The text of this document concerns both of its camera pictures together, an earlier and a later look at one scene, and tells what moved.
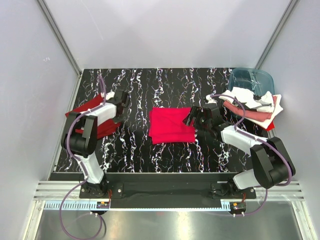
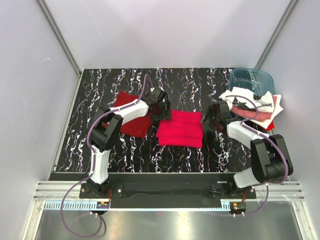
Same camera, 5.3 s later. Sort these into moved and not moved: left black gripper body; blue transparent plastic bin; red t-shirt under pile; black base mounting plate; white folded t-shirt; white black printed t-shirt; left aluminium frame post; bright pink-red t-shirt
Moved: bright pink-red t-shirt; left black gripper body
Not moved: black base mounting plate; white black printed t-shirt; red t-shirt under pile; white folded t-shirt; left aluminium frame post; blue transparent plastic bin
